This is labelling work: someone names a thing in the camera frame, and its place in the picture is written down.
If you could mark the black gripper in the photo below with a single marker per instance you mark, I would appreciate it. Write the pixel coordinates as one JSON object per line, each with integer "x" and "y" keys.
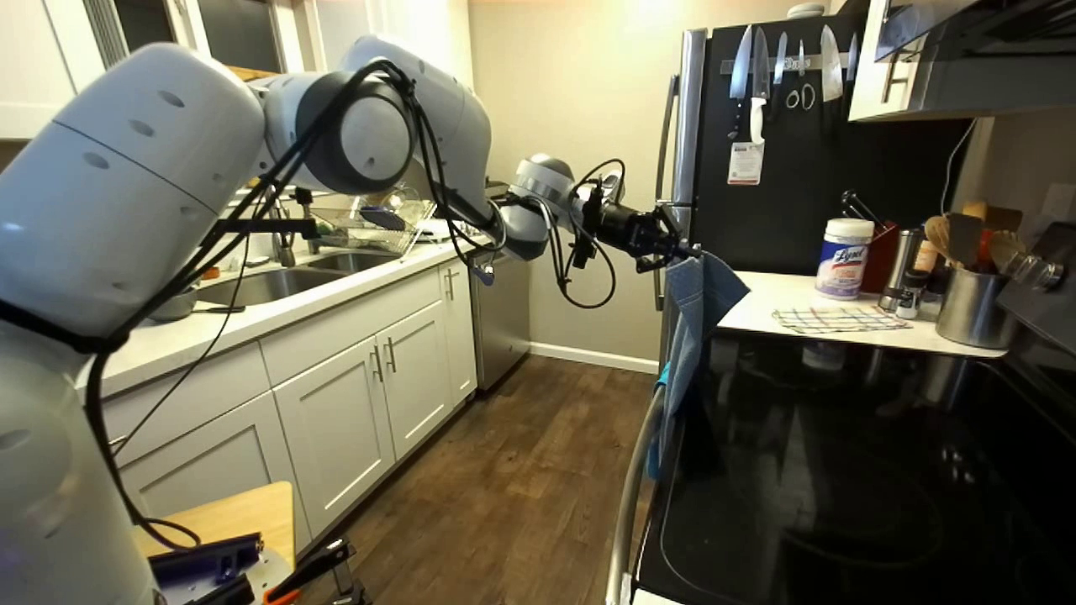
{"x": 632, "y": 234}

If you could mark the pale blue towel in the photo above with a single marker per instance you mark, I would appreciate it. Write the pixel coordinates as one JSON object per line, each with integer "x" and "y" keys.
{"x": 701, "y": 303}

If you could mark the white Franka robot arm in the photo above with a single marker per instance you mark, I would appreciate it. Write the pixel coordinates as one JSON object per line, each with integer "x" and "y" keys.
{"x": 121, "y": 170}

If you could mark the bright blue towel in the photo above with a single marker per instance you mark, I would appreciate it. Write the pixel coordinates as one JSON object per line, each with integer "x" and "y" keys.
{"x": 661, "y": 371}

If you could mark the black glass-top oven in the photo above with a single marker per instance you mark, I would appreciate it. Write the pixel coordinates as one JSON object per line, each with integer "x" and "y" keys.
{"x": 852, "y": 471}

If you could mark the white paper tag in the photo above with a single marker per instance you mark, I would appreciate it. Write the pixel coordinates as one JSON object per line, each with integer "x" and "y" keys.
{"x": 744, "y": 162}

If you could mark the white wipes canister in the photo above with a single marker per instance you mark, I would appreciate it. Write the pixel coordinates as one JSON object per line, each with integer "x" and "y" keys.
{"x": 841, "y": 255}

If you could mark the black refrigerator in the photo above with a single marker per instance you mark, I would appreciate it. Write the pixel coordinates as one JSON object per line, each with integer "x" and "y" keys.
{"x": 807, "y": 144}

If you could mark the checked white dish cloth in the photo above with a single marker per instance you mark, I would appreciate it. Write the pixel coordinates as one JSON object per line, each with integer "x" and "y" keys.
{"x": 841, "y": 320}

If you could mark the stainless steel dishwasher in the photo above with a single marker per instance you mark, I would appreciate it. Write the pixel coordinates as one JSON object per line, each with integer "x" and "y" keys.
{"x": 500, "y": 338}

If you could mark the long steel knife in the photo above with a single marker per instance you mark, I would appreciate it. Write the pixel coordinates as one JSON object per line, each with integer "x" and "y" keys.
{"x": 742, "y": 69}

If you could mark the dark red box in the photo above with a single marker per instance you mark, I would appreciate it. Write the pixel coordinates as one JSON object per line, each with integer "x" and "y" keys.
{"x": 878, "y": 260}

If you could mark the small steel knife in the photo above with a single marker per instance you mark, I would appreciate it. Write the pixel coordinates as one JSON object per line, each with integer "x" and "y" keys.
{"x": 782, "y": 59}

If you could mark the steel pepper mill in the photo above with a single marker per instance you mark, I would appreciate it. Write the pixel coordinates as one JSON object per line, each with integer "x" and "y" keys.
{"x": 905, "y": 262}

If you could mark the white cloth on counter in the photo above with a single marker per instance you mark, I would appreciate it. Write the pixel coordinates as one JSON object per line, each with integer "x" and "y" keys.
{"x": 439, "y": 234}

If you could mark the small black kitchen gadget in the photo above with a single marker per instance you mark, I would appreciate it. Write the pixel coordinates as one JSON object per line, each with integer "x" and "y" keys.
{"x": 910, "y": 303}

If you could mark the wide steel knife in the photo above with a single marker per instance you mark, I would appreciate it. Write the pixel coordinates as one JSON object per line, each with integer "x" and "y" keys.
{"x": 833, "y": 64}

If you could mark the wooden spatula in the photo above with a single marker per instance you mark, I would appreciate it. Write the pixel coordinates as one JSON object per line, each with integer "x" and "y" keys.
{"x": 952, "y": 236}

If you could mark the clear glass bowl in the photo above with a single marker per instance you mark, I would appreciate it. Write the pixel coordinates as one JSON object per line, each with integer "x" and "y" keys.
{"x": 381, "y": 222}

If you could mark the steel utensil holder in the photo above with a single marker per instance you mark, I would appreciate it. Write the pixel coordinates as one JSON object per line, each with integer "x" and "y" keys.
{"x": 970, "y": 311}

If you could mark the wooden spoon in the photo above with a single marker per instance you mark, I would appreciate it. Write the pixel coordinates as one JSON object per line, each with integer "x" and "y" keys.
{"x": 995, "y": 218}

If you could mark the stainless steel microwave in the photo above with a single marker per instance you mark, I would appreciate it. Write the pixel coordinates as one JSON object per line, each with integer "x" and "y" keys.
{"x": 995, "y": 78}

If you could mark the white base cabinets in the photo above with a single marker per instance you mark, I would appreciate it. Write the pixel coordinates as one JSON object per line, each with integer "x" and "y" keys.
{"x": 336, "y": 437}

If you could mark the chrome sink faucet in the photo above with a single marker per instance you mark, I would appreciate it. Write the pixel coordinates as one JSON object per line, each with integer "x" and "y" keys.
{"x": 282, "y": 248}

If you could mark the steel kitchen sink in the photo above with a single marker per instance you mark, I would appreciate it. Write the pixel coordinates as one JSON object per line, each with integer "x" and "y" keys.
{"x": 256, "y": 285}

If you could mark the red and black tool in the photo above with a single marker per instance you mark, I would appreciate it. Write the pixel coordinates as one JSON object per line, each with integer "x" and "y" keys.
{"x": 313, "y": 559}

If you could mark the blue bowl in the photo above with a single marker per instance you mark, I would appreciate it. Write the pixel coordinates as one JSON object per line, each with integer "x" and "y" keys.
{"x": 176, "y": 307}

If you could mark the light wooden board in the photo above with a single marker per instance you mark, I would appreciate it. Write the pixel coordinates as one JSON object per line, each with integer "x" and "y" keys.
{"x": 241, "y": 516}

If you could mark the dark blue plastic object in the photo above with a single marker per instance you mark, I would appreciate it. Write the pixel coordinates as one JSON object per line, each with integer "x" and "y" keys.
{"x": 205, "y": 566}

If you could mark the kitchen window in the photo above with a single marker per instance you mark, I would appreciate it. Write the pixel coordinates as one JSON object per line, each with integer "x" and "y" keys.
{"x": 140, "y": 18}

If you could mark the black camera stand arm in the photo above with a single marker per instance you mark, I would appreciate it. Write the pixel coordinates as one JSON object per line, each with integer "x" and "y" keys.
{"x": 281, "y": 226}

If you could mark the white wall cabinet plain door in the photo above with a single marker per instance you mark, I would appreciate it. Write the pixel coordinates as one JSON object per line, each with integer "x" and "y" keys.
{"x": 29, "y": 56}

